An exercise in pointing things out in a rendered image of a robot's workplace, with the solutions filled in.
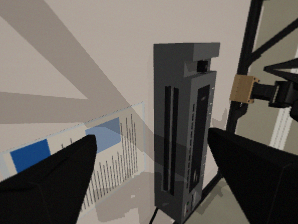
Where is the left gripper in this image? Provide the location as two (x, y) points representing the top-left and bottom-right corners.
(263, 57), (298, 122)

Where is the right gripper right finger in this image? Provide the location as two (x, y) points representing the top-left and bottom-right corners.
(207, 127), (298, 224)

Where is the dark grey laminator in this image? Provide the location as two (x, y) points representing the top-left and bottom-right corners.
(149, 42), (221, 224)

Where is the white laminated sheet with blue panel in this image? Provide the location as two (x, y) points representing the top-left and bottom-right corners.
(0, 101), (146, 221)

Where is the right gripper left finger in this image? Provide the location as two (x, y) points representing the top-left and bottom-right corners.
(0, 134), (97, 224)

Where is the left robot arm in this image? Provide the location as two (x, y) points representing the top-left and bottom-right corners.
(250, 81), (298, 108)

